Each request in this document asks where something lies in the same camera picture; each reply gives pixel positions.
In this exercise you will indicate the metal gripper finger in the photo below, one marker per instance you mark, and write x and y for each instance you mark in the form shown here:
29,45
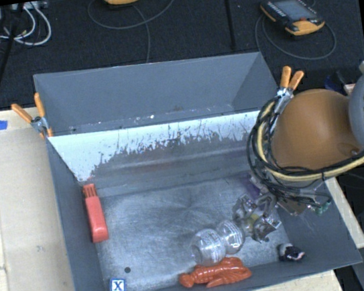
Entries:
245,206
266,225

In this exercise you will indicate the black and white toy animal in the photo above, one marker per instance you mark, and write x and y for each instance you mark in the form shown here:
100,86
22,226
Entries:
290,253

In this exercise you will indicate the clear plastic bottle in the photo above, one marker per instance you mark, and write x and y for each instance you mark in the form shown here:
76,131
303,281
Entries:
210,245

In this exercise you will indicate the orange toy lobster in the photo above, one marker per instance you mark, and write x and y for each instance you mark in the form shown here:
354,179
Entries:
221,273

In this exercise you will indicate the grey metal bin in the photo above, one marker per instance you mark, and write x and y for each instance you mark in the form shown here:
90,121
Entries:
165,211

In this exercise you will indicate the red flat plastic tool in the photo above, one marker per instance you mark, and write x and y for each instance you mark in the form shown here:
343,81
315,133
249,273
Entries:
96,215

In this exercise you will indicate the white block with blue letter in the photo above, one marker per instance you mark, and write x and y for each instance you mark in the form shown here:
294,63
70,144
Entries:
117,286

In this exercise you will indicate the pale flat board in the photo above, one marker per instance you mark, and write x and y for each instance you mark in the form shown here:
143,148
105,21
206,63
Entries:
28,225

